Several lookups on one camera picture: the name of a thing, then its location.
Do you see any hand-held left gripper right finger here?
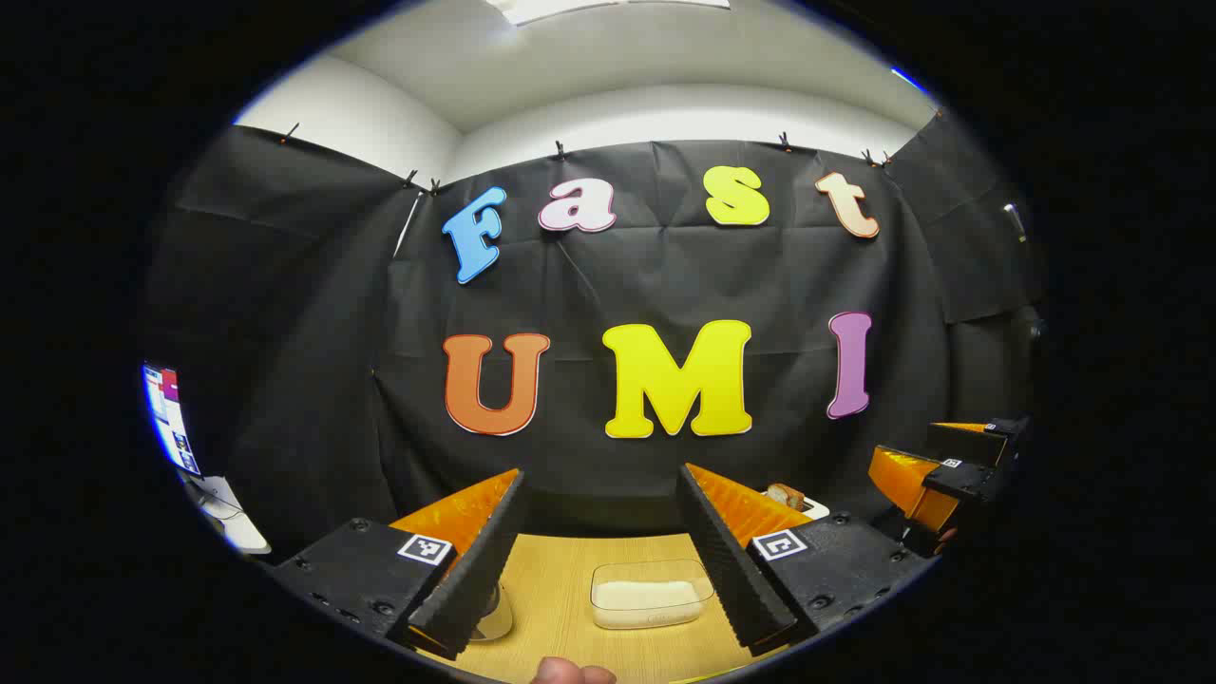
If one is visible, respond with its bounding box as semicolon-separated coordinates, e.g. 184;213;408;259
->
676;462;938;657

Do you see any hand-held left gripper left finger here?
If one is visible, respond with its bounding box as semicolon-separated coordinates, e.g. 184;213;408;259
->
271;467;527;661

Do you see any grey rice cooker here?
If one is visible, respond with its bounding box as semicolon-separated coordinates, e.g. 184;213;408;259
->
472;582;515;643

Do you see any clear plastic rice box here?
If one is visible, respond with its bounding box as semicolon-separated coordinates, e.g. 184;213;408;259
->
590;560;716;631

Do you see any white toaster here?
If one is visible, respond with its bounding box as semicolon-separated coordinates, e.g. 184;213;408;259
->
763;483;830;522

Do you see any white side table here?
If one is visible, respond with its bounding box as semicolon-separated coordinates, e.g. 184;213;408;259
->
185;475;274;555

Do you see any black backdrop cloth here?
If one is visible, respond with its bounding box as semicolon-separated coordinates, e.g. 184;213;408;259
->
142;112;1046;561

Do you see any computer monitor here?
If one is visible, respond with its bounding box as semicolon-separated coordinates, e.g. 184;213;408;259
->
142;364;202;478

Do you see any ceiling light panel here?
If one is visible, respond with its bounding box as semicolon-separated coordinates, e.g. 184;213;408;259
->
486;0;732;27

